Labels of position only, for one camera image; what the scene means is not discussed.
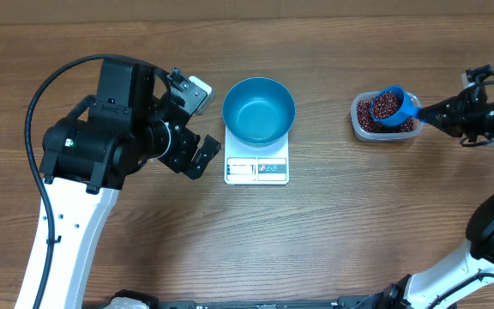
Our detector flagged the red beans in container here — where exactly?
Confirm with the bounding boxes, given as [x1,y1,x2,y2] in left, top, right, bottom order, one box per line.
[356,100,416,133]

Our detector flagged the clear plastic food container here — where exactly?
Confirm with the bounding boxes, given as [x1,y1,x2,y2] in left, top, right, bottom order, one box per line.
[350,91,425,142]

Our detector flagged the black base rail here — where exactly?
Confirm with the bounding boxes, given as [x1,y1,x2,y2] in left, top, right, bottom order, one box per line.
[81,289,458,309]

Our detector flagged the teal metal bowl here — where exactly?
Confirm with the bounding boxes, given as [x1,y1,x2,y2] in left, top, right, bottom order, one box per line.
[222,76,297,147]

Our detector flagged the red beans in scoop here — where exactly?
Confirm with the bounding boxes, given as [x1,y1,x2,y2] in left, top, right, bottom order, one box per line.
[371,91,401,119]

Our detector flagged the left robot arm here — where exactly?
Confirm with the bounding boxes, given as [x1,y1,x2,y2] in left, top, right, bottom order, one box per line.
[16,55,220,308]

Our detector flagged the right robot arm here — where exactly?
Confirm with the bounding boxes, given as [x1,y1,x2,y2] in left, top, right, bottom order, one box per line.
[359,66,494,309]

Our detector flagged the white digital kitchen scale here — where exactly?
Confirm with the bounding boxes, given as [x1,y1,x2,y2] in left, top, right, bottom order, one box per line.
[224,129,290,185]

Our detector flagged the blue plastic measuring scoop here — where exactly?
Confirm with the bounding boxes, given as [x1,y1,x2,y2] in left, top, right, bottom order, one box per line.
[370,85,422,127]

